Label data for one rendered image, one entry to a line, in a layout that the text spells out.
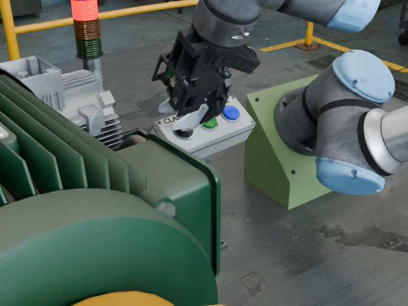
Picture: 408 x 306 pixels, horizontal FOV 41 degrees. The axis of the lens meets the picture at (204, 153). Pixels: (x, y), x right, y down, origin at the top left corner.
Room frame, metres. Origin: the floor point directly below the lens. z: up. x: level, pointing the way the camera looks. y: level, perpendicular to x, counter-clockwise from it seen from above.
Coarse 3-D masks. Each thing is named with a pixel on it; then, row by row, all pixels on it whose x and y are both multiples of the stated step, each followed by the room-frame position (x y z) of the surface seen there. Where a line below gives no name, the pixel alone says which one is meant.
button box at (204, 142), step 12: (240, 108) 0.87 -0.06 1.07; (168, 120) 0.80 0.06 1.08; (228, 120) 0.84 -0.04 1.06; (240, 120) 0.85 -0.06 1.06; (252, 120) 0.85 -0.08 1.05; (156, 132) 0.79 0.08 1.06; (168, 132) 0.78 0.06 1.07; (204, 132) 0.80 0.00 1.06; (216, 132) 0.81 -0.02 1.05; (228, 132) 0.82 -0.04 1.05; (240, 132) 0.83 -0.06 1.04; (180, 144) 0.76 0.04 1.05; (192, 144) 0.77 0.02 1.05; (204, 144) 0.78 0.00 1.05; (216, 144) 0.81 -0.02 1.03; (228, 144) 0.84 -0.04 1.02; (204, 156) 0.81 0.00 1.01
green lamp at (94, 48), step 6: (78, 42) 1.25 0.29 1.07; (84, 42) 1.25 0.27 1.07; (90, 42) 1.25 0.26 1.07; (96, 42) 1.26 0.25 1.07; (78, 48) 1.26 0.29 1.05; (84, 48) 1.25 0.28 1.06; (90, 48) 1.25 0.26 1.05; (96, 48) 1.26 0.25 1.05; (78, 54) 1.26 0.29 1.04; (84, 54) 1.25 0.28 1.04; (90, 54) 1.25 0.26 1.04; (96, 54) 1.26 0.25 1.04
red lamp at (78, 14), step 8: (72, 0) 1.26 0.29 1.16; (88, 0) 1.25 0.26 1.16; (96, 0) 1.27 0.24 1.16; (72, 8) 1.26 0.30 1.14; (80, 8) 1.25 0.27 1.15; (88, 8) 1.25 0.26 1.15; (96, 8) 1.27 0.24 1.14; (80, 16) 1.25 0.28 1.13; (88, 16) 1.25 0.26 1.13; (96, 16) 1.27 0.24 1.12
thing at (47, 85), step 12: (12, 60) 0.91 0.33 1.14; (24, 60) 0.92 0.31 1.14; (36, 60) 0.92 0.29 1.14; (12, 72) 0.90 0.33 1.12; (24, 72) 0.88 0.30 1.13; (36, 72) 0.92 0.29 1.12; (48, 72) 0.85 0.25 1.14; (60, 72) 0.86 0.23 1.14; (36, 84) 0.83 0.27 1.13; (48, 84) 0.84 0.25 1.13; (60, 84) 0.86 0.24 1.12; (36, 96) 0.83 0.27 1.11; (48, 96) 0.84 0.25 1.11; (60, 96) 0.85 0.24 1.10; (60, 108) 0.85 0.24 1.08
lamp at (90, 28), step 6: (78, 24) 1.25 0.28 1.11; (84, 24) 1.25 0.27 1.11; (90, 24) 1.25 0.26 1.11; (96, 24) 1.26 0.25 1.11; (78, 30) 1.25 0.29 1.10; (84, 30) 1.25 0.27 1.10; (90, 30) 1.25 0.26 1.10; (96, 30) 1.26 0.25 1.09; (78, 36) 1.25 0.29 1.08; (84, 36) 1.25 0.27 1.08; (90, 36) 1.25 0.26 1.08; (96, 36) 1.26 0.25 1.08
